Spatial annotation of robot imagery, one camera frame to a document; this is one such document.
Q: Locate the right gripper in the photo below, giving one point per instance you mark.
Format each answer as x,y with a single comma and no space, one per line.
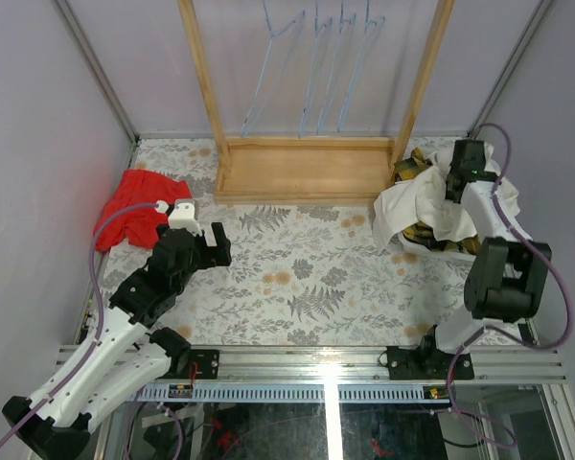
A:
447,194

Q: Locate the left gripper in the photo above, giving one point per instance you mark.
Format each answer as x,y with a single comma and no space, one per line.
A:
203,248

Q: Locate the white plastic basket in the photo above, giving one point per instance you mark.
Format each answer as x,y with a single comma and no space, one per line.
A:
447,255

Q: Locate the white shirt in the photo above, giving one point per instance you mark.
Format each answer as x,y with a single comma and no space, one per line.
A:
422,199

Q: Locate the yellow plaid shirt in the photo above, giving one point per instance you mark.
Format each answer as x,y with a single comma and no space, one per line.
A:
420,233

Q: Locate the blue wire hanger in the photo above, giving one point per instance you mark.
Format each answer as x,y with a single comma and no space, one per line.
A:
372,26

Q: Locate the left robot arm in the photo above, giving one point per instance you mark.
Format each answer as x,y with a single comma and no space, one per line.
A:
124,352

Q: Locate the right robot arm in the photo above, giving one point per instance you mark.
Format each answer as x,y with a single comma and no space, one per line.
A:
506,280

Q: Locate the red cloth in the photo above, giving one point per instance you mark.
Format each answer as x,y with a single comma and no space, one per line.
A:
138,226

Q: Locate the wooden clothes rack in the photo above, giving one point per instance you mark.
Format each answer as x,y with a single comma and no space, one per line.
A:
309,170

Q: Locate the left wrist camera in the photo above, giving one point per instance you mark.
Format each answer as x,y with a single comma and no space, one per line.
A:
181,215

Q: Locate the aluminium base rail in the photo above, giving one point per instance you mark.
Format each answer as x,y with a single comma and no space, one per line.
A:
257,374

